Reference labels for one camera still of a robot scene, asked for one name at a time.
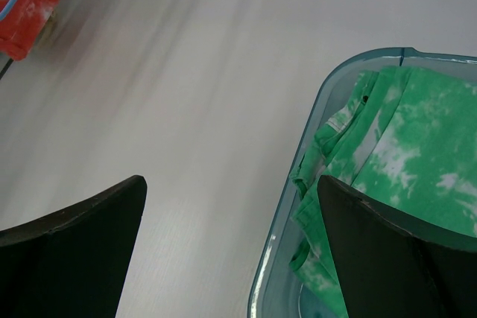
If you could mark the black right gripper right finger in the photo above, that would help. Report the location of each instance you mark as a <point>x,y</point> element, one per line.
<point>392,264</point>

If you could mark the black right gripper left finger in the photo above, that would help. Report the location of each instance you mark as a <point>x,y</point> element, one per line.
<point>73,262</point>

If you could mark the red tie-dye trousers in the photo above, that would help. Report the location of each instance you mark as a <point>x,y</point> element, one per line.
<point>23,24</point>

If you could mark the green tie-dye garment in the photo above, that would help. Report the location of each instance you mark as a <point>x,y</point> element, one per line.
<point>406,137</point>

